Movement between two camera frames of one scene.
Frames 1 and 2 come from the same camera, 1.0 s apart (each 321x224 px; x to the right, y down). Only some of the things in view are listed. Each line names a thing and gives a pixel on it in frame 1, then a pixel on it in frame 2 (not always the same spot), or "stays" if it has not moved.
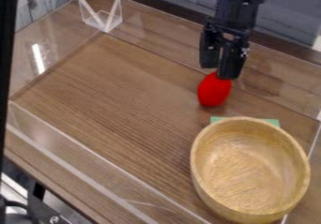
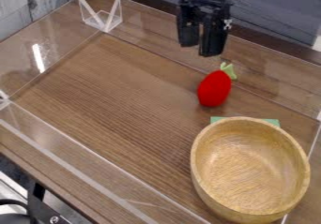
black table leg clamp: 40,214 stays
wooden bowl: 250,168 stays
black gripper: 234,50 to 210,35
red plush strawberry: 212,89 stays
